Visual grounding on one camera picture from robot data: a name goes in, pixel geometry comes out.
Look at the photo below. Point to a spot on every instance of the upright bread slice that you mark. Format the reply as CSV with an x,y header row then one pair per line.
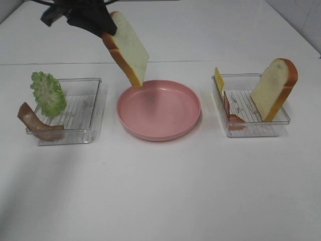
x,y
274,87

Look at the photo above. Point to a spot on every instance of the clear left plastic container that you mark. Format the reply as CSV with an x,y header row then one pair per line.
x,y
82,116

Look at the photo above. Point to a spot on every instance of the brown bacon strip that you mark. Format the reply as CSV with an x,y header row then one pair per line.
x,y
41,130

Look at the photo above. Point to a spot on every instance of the yellow cheese slice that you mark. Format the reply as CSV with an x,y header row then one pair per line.
x,y
219,80

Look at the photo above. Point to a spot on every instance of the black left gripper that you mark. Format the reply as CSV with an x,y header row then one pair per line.
x,y
82,14

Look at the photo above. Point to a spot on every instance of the clear right plastic container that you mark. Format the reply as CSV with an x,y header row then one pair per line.
x,y
238,88

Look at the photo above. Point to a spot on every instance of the green lettuce leaf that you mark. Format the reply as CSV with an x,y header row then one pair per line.
x,y
48,94

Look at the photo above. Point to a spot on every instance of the bread slice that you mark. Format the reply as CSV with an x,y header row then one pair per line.
x,y
274,87
127,50

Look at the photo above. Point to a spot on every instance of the pink round plate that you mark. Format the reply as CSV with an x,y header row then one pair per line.
x,y
161,110

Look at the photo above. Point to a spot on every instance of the pink bacon strip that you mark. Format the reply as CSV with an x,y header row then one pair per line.
x,y
233,119

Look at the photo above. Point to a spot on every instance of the clear plastic container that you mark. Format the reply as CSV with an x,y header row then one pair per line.
x,y
238,88
82,116

